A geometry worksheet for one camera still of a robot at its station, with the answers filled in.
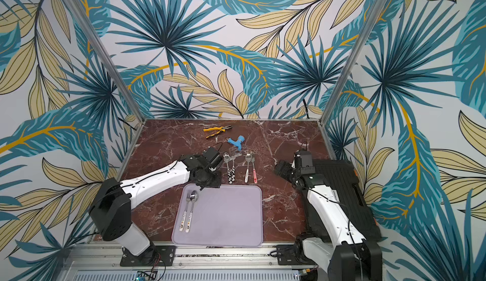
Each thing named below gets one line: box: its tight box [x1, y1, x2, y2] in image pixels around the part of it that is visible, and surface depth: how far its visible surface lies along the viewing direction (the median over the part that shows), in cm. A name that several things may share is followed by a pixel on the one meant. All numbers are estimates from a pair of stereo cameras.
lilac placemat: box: [172, 183, 264, 247], surface depth 83 cm
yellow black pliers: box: [202, 124, 233, 139], surface depth 116 cm
